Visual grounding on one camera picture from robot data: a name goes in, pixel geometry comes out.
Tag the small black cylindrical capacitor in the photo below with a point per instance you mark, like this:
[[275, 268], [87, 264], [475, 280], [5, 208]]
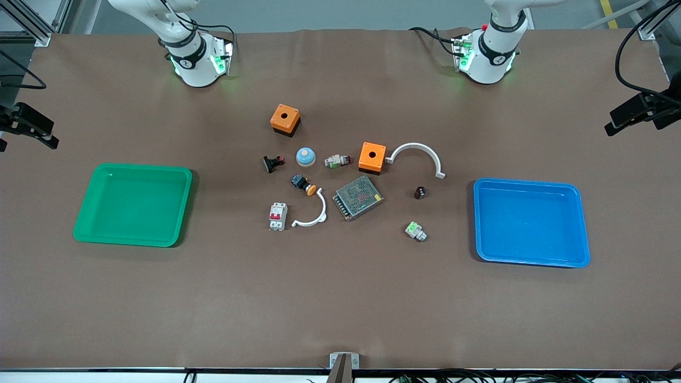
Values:
[[420, 192]]

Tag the white circuit breaker red switch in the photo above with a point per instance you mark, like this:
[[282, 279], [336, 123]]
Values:
[[278, 221]]

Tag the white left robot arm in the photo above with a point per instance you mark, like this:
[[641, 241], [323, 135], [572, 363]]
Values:
[[495, 61]]

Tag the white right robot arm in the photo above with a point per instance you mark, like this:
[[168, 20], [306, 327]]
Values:
[[191, 66]]

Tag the green plastic tray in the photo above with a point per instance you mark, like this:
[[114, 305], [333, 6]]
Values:
[[133, 207]]

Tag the blue plastic tray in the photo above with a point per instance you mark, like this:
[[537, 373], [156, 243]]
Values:
[[532, 223]]

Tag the orange button box black base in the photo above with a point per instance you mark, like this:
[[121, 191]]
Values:
[[277, 121], [367, 159]]

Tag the green white contact block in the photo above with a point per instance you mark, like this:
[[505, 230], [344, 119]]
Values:
[[414, 230]]

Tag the black push button orange cap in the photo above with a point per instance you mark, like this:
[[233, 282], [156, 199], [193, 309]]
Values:
[[300, 182]]

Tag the blue dome buzzer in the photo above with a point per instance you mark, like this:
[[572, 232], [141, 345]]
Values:
[[306, 158]]

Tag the metal mesh power supply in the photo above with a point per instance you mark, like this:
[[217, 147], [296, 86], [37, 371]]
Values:
[[357, 197]]

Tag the brown table mat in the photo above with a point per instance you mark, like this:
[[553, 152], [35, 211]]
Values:
[[340, 298]]

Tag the aluminium frame profile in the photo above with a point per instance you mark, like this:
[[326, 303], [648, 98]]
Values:
[[617, 13], [32, 24]]

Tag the large white curved bracket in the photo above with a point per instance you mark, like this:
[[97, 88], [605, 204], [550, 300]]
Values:
[[420, 146]]

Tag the black red push switch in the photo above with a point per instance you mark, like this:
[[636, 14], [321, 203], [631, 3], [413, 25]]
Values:
[[271, 164]]

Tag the small white curved bracket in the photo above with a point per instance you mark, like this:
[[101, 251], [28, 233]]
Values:
[[322, 207]]

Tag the white green red indicator switch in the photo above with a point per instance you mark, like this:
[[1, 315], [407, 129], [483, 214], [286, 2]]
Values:
[[335, 160]]

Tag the grey metal camera mount bracket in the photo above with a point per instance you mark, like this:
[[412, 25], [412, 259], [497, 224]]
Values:
[[354, 360]]

